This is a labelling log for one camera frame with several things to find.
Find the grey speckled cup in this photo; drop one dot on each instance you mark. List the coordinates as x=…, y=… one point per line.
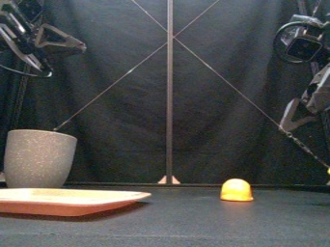
x=37, y=159

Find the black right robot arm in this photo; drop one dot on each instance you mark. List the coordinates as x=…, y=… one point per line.
x=312, y=8

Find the vertical metal frame post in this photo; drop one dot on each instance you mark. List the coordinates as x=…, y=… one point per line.
x=169, y=96

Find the black cloth backdrop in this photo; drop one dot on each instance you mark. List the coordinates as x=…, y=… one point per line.
x=128, y=128

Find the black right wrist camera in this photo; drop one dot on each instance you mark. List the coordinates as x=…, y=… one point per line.
x=302, y=45

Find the tan square plate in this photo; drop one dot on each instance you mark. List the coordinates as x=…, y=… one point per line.
x=64, y=199

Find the post foot bracket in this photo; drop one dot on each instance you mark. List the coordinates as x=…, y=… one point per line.
x=168, y=180

